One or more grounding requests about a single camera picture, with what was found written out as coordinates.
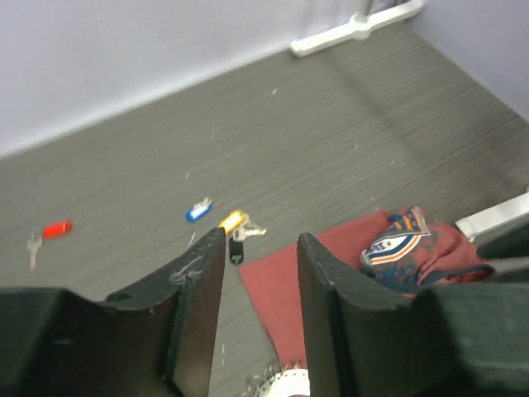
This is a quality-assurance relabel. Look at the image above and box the key with yellow tag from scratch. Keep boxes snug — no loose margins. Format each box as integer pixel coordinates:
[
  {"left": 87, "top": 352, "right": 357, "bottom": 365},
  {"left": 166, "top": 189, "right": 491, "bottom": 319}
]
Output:
[{"left": 219, "top": 209, "right": 267, "bottom": 242}]

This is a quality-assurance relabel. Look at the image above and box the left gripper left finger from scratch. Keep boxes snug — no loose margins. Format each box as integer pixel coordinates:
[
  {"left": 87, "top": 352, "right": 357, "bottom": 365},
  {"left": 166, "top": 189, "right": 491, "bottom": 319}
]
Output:
[{"left": 1, "top": 228, "right": 226, "bottom": 396}]

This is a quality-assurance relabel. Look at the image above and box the key with black tag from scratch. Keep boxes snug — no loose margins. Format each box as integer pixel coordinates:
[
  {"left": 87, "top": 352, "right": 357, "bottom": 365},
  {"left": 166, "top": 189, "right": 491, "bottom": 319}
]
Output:
[{"left": 228, "top": 238, "right": 245, "bottom": 265}]

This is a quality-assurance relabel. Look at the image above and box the key with blue tag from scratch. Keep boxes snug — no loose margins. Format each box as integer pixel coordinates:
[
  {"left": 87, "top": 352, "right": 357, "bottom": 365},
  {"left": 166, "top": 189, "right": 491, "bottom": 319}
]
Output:
[{"left": 185, "top": 197, "right": 212, "bottom": 223}]

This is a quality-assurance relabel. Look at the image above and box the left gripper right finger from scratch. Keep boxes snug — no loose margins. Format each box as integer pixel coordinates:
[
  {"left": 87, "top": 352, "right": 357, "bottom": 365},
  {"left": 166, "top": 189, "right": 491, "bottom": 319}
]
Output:
[{"left": 297, "top": 233, "right": 528, "bottom": 396}]

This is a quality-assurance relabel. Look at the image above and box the dark red shirt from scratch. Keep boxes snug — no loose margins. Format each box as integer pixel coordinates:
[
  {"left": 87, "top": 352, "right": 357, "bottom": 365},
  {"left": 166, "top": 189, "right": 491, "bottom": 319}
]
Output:
[{"left": 239, "top": 207, "right": 496, "bottom": 366}]

